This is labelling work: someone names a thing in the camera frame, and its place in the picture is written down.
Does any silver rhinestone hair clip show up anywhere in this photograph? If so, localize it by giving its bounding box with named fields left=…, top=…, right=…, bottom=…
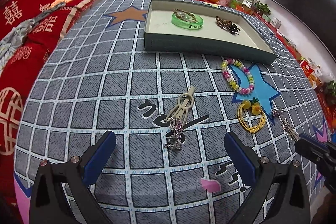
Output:
left=282, top=118, right=299, bottom=142

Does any silver crystal hair clip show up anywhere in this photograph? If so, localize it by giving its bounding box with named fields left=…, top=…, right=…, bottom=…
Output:
left=270, top=107, right=284, bottom=117

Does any yellow hair tie with flower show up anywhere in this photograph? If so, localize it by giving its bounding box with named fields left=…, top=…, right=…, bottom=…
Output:
left=237, top=97, right=267, bottom=134

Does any purple crystal hair clip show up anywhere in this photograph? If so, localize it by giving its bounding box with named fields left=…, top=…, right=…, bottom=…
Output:
left=164, top=118, right=183, bottom=150

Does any colourful beaded bracelet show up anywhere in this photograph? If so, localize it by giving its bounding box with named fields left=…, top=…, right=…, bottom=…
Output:
left=220, top=57, right=255, bottom=96

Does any beige hair clip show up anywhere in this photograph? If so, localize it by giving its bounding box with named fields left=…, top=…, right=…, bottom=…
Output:
left=165, top=86, right=195, bottom=126

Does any brown spiral hair tie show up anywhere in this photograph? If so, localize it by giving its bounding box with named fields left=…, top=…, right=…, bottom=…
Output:
left=215, top=15, right=233, bottom=30

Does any brown braided hair tie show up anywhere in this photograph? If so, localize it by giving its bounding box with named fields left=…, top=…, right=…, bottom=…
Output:
left=172, top=8, right=198, bottom=24

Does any grey checked table cloth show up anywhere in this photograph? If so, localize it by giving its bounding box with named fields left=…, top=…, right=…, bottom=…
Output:
left=14, top=0, right=326, bottom=223

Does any black hair claw clip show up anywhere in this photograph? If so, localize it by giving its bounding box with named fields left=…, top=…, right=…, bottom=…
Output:
left=228, top=24, right=240, bottom=35

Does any green potted plant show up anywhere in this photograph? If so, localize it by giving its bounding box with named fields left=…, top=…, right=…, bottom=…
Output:
left=255, top=1, right=271, bottom=16

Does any grey blue blanket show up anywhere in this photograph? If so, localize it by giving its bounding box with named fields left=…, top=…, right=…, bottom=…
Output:
left=1, top=0, right=66, bottom=71

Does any green shallow box tray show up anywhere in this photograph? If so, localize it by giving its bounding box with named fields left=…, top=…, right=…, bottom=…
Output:
left=143, top=0, right=277, bottom=65

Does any green translucent bangle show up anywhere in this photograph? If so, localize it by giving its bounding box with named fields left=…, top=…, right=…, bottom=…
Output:
left=171, top=11, right=204, bottom=30

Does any red sofa cover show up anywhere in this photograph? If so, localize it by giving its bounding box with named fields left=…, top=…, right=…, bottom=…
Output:
left=1, top=0, right=97, bottom=223

